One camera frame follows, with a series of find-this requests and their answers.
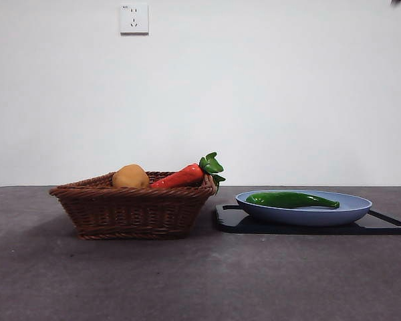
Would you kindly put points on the green pepper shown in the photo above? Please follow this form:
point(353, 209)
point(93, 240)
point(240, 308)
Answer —
point(284, 200)

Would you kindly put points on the blue round plate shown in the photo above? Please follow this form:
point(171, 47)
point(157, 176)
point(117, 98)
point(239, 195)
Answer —
point(304, 216)

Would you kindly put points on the orange carrot with green leaves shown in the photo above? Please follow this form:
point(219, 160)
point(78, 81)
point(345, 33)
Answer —
point(183, 175)

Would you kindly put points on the brown potato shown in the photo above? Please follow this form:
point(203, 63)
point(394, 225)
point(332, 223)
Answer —
point(130, 176)

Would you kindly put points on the brown wicker basket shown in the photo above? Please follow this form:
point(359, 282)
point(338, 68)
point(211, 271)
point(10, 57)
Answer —
point(130, 214)

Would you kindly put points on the black flat tray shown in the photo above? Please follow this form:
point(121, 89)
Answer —
point(287, 230)

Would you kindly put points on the white wall socket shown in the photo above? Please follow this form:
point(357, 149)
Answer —
point(134, 19)

